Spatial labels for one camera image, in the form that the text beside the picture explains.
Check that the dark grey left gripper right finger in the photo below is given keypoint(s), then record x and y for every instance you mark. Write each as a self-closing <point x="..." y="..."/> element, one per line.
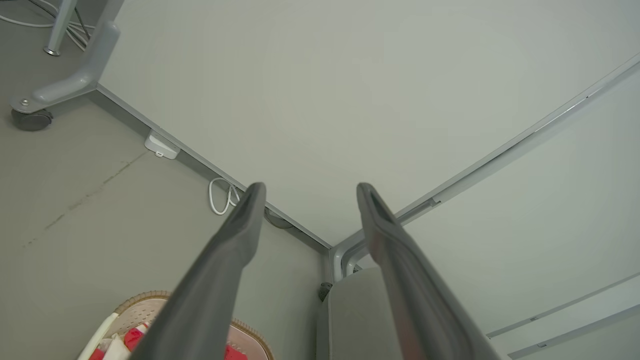
<point x="420" y="310"/>

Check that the cream perforated laundry basket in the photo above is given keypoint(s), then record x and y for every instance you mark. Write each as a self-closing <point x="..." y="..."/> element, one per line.
<point x="145" y="307"/>

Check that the white power adapter box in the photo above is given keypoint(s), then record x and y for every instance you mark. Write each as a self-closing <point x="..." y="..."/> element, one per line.
<point x="161" y="145"/>

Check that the grey metal table leg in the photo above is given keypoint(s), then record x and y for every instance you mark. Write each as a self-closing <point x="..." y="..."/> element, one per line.
<point x="61" y="25"/>

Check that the white partition panel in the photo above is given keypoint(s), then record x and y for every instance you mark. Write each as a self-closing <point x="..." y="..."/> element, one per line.
<point x="300" y="100"/>
<point x="550" y="225"/>

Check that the grey table leg with caster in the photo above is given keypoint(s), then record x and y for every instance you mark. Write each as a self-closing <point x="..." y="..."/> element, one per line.
<point x="75" y="85"/>

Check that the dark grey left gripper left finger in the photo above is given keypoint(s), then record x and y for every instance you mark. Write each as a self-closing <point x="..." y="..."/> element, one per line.
<point x="205" y="295"/>

